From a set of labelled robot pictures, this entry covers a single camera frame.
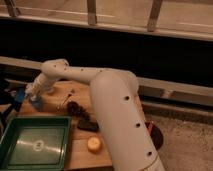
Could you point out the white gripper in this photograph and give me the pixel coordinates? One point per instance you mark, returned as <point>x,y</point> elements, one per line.
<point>41,84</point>

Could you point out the light blue towel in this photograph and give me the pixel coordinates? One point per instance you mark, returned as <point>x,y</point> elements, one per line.
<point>33,93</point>

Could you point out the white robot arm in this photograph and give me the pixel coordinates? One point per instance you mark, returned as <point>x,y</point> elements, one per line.
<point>112,94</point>

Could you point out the blue object at left edge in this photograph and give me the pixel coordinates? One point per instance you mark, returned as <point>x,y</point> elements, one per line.
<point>19,96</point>

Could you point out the white paper cup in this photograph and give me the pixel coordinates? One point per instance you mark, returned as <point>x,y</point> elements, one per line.
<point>50,90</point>

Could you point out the small metal spoon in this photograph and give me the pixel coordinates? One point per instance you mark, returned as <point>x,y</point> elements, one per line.
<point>60,105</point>

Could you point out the dark grape bunch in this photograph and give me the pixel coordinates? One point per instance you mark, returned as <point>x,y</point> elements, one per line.
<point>74,109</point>

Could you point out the green plastic tray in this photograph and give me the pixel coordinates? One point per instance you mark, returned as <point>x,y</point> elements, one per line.
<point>35,144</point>

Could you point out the black rectangular block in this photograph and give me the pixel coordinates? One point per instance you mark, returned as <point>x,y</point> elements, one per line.
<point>87,125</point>

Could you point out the yellow round block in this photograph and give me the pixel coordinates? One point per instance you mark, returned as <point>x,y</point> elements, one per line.
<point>94,144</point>

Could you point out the orange carrot stick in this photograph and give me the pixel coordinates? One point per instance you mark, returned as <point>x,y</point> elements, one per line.
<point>150,127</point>

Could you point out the dark purple bowl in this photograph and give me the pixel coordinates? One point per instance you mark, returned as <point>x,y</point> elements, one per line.
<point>157,137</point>

